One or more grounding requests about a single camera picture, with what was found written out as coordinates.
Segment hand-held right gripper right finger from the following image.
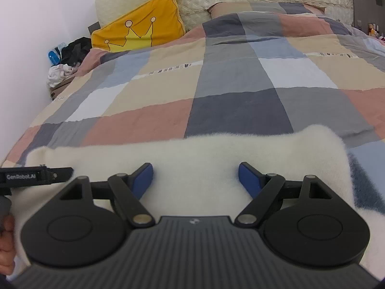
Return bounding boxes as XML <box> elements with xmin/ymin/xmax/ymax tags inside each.
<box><xmin>235</xmin><ymin>162</ymin><xmax>333</xmax><ymax>226</ymax></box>

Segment white crumpled cloth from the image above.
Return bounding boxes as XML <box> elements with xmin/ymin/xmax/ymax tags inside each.
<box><xmin>48</xmin><ymin>64</ymin><xmax>79</xmax><ymax>88</ymax></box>

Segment cream fluffy sweater blue stripes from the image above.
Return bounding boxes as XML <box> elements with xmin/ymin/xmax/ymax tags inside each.
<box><xmin>13</xmin><ymin>124</ymin><xmax>385</xmax><ymax>277</ymax></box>

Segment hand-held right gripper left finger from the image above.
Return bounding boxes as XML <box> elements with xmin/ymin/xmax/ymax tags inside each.
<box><xmin>60</xmin><ymin>163</ymin><xmax>155</xmax><ymax>228</ymax></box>

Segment group of small bottles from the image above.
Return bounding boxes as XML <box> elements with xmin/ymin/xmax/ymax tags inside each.
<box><xmin>367</xmin><ymin>22</ymin><xmax>385</xmax><ymax>39</ymax></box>

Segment black clothing pile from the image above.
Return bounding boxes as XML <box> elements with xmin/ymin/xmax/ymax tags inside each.
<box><xmin>60</xmin><ymin>37</ymin><xmax>92</xmax><ymax>67</ymax></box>

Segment yellow crown pillow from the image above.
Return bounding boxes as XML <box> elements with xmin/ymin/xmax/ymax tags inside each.
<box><xmin>91</xmin><ymin>0</ymin><xmax>185</xmax><ymax>53</ymax></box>

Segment patchwork pillow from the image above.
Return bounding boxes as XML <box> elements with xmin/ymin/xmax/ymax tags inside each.
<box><xmin>207</xmin><ymin>1</ymin><xmax>327</xmax><ymax>17</ymax></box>

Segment brown nightstand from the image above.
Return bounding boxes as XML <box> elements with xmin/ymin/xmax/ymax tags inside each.
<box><xmin>50</xmin><ymin>78</ymin><xmax>76</xmax><ymax>101</ymax></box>

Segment patchwork checked duvet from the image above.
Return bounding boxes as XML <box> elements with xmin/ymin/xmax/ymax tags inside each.
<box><xmin>0</xmin><ymin>2</ymin><xmax>385</xmax><ymax>169</ymax></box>

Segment person's left hand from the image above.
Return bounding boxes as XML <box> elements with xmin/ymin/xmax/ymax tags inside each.
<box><xmin>0</xmin><ymin>214</ymin><xmax>15</xmax><ymax>275</ymax></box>

